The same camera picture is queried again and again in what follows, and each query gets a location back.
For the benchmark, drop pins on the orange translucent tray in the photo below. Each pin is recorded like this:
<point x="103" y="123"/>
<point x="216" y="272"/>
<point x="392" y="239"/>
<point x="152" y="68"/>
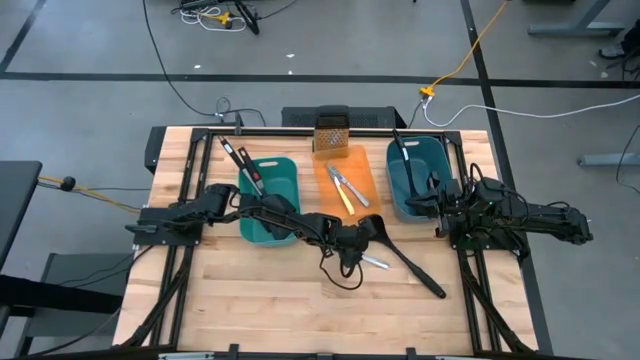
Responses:
<point x="362" y="170"/>

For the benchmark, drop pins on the person's leg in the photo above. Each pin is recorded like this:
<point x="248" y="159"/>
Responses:
<point x="632" y="45"/>

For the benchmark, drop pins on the person's shoe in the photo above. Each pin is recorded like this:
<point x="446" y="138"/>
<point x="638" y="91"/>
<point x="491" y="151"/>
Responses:
<point x="610" y="51"/>

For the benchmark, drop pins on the black ladle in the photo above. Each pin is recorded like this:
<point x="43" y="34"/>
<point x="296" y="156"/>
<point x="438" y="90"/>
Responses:
<point x="415" y="272"/>

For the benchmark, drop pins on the silver butter knife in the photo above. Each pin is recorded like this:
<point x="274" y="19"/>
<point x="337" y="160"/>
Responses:
<point x="377" y="262"/>
<point x="357" y="196"/>

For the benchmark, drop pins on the black side desk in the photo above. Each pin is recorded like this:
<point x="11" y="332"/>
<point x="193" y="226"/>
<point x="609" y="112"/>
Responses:
<point x="15" y="200"/>

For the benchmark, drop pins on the metal box grater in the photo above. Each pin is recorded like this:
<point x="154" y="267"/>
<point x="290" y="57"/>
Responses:
<point x="331" y="140"/>

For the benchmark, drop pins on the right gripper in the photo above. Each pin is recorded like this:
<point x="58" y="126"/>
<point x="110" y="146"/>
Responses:
<point x="455" y="197"/>

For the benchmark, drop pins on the black mesh box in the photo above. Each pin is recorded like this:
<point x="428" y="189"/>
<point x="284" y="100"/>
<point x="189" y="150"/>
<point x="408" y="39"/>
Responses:
<point x="300" y="117"/>

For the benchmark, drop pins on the black serving spoon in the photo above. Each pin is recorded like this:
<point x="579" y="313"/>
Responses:
<point x="404" y="160"/>

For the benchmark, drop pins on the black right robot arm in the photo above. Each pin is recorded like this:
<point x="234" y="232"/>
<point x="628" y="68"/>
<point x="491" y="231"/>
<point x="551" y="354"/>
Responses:
<point x="545" y="220"/>

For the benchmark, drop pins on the black aluminium table frame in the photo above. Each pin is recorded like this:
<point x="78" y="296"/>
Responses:
<point x="370" y="132"/>

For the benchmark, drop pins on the teal green plastic bin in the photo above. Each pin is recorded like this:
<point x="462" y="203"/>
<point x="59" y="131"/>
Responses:
<point x="280" y="175"/>

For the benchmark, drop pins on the dark blue plastic bin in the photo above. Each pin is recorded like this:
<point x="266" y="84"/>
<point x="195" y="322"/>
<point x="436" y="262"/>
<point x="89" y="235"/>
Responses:
<point x="425" y="155"/>

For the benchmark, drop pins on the grey desk foot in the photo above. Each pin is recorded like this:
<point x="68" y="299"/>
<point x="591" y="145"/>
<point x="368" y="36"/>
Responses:
<point x="610" y="160"/>
<point x="575" y="28"/>

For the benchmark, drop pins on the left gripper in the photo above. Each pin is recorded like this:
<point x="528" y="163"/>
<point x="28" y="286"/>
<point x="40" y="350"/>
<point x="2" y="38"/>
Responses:
<point x="350" y="235"/>

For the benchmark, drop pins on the black stand leg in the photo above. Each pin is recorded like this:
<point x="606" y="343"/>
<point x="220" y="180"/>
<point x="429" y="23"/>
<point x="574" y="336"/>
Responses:
<point x="248" y="20"/>

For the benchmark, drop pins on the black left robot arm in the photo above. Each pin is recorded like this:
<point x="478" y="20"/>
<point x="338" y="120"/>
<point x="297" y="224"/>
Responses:
<point x="280" y="212"/>

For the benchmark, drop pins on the black bar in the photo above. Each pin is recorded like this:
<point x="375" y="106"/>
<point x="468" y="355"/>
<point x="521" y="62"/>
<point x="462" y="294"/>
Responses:
<point x="50" y="295"/>

